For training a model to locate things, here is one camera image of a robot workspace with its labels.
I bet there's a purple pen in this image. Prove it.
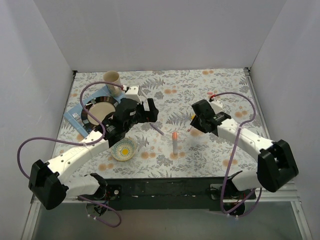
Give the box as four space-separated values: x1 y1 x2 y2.
149 122 165 136

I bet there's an orange pen cap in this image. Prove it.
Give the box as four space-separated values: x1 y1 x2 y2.
172 132 178 142

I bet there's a grey orange highlighter pen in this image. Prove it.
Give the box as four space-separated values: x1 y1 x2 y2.
172 140 179 155

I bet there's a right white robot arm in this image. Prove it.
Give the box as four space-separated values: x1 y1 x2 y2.
190 99 299 199

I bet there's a beige mug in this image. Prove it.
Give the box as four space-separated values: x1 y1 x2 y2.
103 70 122 97

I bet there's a dark rimmed beige plate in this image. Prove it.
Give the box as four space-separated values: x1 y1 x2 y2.
80 96 119 133

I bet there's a floral tablecloth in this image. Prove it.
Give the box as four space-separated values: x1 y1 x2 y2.
47 68 277 180

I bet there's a patterned bowl yellow centre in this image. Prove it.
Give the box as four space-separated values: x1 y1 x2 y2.
111 137 137 162

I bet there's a silver fork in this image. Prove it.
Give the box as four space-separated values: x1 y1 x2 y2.
72 112 83 125

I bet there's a blue tiled placemat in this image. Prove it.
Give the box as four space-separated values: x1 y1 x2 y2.
64 86 125 137

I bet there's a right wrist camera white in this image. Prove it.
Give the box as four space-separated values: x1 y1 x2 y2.
209 95 224 113

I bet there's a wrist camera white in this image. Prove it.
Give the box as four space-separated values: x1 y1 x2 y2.
209 95 224 113
123 85 143 104

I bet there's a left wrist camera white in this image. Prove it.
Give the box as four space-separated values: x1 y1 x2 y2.
123 85 143 104

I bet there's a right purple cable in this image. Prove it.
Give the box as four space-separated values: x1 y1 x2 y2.
212 91 263 218

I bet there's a purple cable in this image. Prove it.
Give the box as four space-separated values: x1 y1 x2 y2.
212 91 263 218
17 81 126 228

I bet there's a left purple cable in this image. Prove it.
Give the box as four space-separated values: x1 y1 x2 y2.
17 81 126 228

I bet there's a black base frame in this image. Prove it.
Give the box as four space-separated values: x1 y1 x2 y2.
67 176 268 213

